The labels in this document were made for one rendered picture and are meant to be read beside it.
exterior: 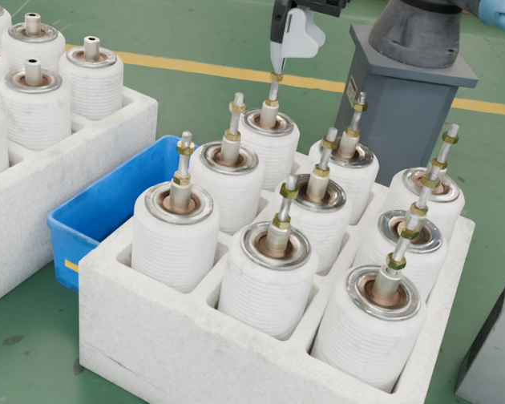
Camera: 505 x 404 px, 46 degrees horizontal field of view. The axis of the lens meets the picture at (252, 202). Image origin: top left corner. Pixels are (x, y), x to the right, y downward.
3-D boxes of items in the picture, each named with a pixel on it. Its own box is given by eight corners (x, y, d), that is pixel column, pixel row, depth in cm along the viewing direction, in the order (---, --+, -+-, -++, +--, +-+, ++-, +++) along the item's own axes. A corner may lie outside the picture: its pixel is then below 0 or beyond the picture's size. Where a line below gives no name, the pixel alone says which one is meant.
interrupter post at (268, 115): (257, 119, 85) (261, 98, 83) (274, 121, 85) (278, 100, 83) (259, 128, 83) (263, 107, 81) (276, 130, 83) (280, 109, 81)
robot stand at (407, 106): (313, 159, 127) (350, 22, 109) (397, 169, 129) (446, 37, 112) (325, 212, 112) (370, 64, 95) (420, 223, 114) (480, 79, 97)
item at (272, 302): (277, 401, 69) (312, 289, 58) (198, 375, 70) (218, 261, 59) (292, 340, 76) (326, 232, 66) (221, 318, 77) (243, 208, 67)
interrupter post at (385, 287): (369, 284, 60) (378, 260, 59) (392, 288, 61) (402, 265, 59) (370, 301, 59) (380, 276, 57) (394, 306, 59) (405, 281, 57)
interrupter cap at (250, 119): (238, 109, 86) (239, 105, 86) (288, 114, 88) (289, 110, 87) (243, 136, 80) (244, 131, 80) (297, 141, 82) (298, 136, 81)
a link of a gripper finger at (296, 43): (306, 90, 75) (324, 18, 70) (262, 77, 76) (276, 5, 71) (312, 82, 78) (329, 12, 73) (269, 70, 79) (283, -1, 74)
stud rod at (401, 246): (383, 276, 58) (407, 216, 53) (386, 271, 59) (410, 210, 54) (393, 281, 57) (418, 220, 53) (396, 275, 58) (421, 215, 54)
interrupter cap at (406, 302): (344, 263, 63) (345, 257, 62) (414, 276, 63) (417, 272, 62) (345, 315, 56) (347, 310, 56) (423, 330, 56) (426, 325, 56)
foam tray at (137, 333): (221, 215, 106) (236, 127, 96) (434, 308, 96) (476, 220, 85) (78, 365, 76) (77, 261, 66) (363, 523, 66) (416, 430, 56)
